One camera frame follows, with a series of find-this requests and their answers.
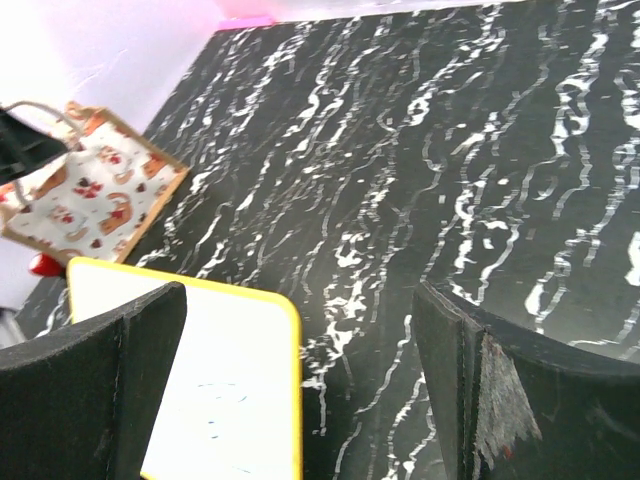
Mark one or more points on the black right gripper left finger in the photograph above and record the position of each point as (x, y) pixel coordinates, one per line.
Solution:
(81, 402)

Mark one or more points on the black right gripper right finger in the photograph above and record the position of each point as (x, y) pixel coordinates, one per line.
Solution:
(509, 403)

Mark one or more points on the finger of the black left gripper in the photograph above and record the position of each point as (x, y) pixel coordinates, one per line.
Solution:
(25, 145)

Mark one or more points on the printed canvas tote bag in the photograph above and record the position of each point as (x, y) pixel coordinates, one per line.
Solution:
(98, 198)

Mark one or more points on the red cola can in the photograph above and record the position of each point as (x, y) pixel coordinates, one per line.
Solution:
(45, 266)

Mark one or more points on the yellow framed whiteboard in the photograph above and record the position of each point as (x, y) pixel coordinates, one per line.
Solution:
(232, 407)

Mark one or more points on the pink tape strip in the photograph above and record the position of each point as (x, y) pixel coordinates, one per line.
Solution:
(246, 22)

